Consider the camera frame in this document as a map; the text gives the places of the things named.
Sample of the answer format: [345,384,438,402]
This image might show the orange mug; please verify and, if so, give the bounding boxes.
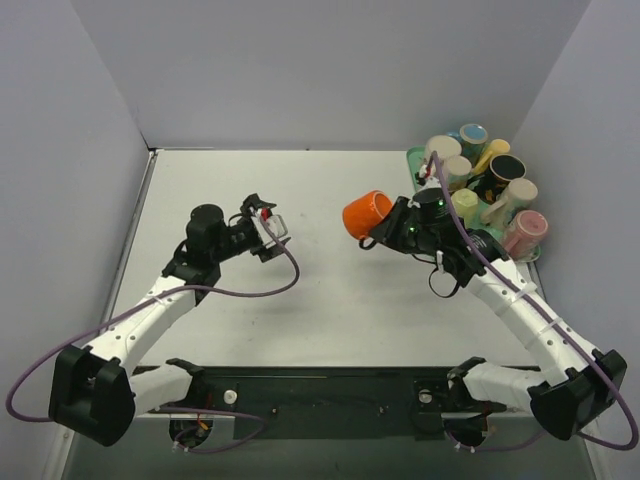
[342,190,393,250]

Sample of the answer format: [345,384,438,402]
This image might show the pale yellow mug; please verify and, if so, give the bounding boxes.
[451,188,479,229]

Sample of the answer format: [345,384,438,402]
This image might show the pink patterned mug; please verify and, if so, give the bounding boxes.
[501,210,549,260]

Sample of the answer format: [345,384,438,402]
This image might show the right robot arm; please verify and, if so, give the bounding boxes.
[368,189,627,440]

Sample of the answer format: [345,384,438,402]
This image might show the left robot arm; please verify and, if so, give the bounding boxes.
[48,194,289,446]

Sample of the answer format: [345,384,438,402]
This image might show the beige floral mug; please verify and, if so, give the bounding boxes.
[443,155,472,193]

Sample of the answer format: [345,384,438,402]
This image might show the beige mug rear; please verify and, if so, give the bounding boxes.
[422,135,462,164]

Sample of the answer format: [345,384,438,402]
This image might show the blue teal mug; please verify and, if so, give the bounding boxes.
[446,123,488,163]

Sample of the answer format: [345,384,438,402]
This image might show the black mug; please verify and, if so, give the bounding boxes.
[467,154,526,204]

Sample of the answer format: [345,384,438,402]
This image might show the cream floral mug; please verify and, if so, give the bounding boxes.
[480,178,538,231]

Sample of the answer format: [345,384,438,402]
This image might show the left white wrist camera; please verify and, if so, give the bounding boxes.
[255,208,289,239]

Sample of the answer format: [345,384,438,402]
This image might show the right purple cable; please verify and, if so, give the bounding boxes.
[429,150,634,455]

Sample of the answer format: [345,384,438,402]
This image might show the purple cable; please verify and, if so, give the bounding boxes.
[429,150,634,455]
[6,214,301,455]

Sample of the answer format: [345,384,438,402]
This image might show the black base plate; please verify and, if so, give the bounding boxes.
[145,365,506,442]

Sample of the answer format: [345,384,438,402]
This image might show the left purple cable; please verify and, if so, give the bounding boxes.
[6,214,301,455]

